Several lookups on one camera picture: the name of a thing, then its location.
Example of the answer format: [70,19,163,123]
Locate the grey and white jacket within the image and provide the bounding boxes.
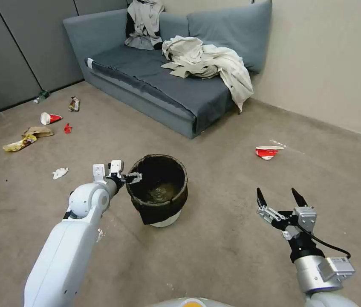
[124,0,165,51]

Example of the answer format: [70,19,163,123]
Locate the yellow snack wrapper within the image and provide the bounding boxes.
[2,134,38,153]

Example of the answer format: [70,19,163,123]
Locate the crushed red white cup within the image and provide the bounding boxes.
[255,145,286,162]

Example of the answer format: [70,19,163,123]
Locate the brown paper bag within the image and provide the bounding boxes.
[22,126,55,139]

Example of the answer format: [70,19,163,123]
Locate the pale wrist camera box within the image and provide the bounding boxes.
[110,159,124,175]
[292,206,318,232]

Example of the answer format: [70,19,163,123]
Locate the white round trash can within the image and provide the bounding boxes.
[126,154,189,228]

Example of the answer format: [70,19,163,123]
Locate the blue-grey sofa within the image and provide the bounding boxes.
[62,0,273,140]

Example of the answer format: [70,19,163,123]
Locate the beige crumpled shirt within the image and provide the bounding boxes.
[161,35,254,113]

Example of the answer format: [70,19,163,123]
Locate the green plastic bottle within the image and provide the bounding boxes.
[32,90,50,104]

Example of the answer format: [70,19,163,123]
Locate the red white paper cup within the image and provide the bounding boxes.
[40,112,63,126]

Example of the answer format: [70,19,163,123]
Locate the large blue-grey back cushion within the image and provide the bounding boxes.
[186,0,273,75]

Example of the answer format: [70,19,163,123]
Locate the black bin liner bag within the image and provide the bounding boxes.
[126,154,189,226]

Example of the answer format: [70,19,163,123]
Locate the small blue-grey back cushion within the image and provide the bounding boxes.
[158,12,190,49]

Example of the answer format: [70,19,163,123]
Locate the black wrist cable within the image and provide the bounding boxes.
[295,222,352,260]

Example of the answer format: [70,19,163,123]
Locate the white robot front shell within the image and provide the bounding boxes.
[150,296,223,307]

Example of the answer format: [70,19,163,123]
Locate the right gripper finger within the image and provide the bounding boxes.
[291,187,309,209]
[256,187,284,226]

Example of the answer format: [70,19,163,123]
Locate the dark grey seat cover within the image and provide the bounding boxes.
[91,44,236,136]

